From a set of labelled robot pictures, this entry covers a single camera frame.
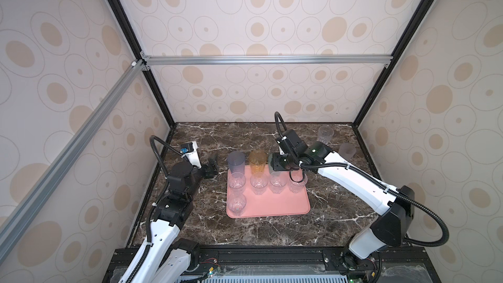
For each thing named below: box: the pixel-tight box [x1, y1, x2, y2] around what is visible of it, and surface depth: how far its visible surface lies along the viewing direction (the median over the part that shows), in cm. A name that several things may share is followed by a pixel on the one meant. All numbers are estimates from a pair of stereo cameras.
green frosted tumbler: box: [267, 152, 284, 176], surface depth 70 cm
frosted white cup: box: [338, 142, 357, 161], surface depth 102 cm
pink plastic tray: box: [226, 165, 311, 219], surface depth 90 cm
